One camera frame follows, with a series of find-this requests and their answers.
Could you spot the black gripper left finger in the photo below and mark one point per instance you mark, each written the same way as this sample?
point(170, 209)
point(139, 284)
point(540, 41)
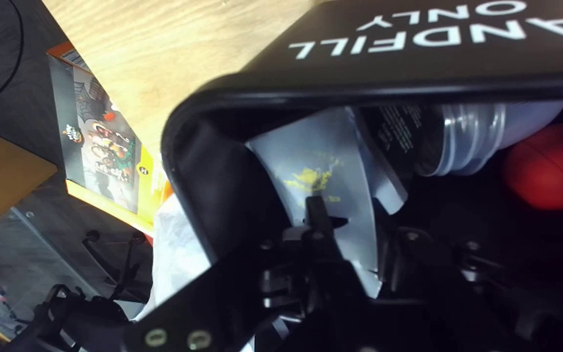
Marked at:
point(295, 272)

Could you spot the red ball in bin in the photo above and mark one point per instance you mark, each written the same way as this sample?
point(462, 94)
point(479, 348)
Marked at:
point(534, 168)

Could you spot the clear plastic cup in bin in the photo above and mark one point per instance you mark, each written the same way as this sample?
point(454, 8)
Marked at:
point(438, 139)

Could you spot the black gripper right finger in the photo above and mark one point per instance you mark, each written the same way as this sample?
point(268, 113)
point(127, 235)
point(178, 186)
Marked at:
point(456, 278)

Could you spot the orange book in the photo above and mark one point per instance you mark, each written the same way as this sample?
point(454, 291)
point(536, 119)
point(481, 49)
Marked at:
point(104, 160)

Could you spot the large white plastic bag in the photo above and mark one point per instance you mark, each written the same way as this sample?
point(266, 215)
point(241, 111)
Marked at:
point(176, 254)

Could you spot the black landfill bin on table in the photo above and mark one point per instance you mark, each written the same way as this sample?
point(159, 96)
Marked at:
point(350, 53)

